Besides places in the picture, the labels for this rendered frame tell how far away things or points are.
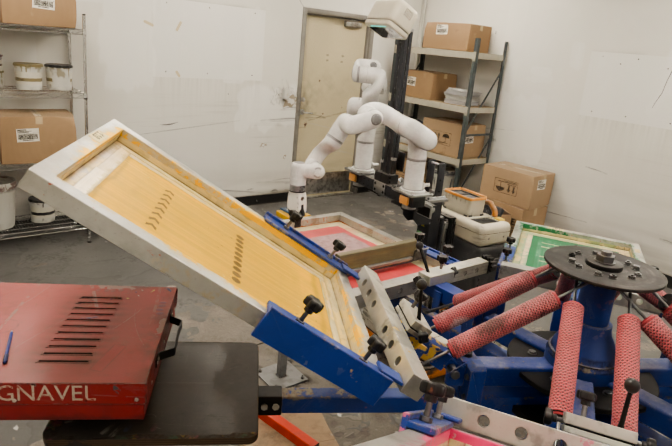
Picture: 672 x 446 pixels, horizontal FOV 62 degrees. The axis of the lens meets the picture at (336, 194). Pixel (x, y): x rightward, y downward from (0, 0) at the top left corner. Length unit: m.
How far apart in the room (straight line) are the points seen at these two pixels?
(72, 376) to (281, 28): 5.11
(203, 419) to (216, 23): 4.69
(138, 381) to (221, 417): 0.25
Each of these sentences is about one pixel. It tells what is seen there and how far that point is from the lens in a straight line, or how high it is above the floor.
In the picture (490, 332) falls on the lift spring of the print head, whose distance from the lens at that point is 1.47.
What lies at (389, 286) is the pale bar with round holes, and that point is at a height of 1.04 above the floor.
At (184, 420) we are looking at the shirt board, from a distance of 1.41.
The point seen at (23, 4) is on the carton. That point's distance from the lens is 4.77.
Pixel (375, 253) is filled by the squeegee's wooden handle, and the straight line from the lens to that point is 2.17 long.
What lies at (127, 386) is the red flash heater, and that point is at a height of 1.10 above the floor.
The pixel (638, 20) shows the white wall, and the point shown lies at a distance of 5.81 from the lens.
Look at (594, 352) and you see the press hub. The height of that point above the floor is 1.09.
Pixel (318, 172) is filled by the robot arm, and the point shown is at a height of 1.23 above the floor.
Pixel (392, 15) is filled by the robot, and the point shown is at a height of 1.95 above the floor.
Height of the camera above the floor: 1.81
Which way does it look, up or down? 15 degrees down
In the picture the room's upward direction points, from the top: 5 degrees clockwise
